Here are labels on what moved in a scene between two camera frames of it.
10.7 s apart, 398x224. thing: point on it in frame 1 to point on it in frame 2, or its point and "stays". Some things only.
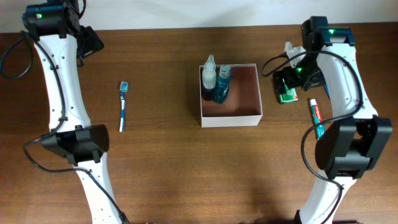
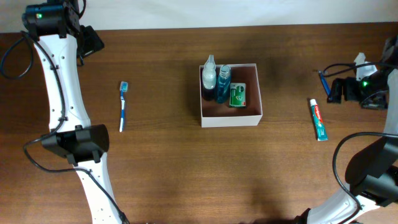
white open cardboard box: (243, 106) stays
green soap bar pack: (290, 96) to (237, 94)
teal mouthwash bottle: (224, 83) stays
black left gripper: (93, 42) stays
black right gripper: (280, 82) to (336, 90)
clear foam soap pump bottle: (209, 79) stays
